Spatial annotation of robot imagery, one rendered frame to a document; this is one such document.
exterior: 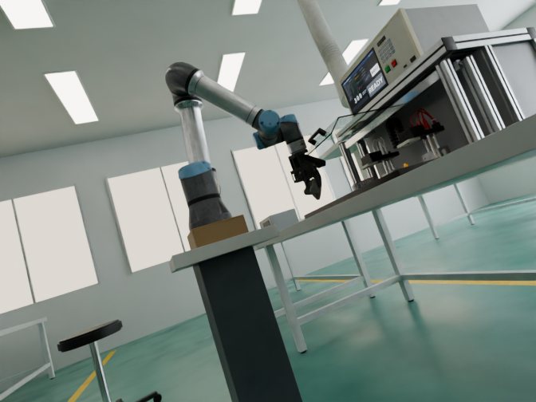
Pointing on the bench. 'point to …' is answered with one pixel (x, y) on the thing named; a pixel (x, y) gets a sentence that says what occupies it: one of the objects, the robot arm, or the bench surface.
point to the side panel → (515, 75)
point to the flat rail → (395, 108)
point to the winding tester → (416, 37)
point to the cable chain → (393, 130)
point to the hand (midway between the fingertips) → (318, 196)
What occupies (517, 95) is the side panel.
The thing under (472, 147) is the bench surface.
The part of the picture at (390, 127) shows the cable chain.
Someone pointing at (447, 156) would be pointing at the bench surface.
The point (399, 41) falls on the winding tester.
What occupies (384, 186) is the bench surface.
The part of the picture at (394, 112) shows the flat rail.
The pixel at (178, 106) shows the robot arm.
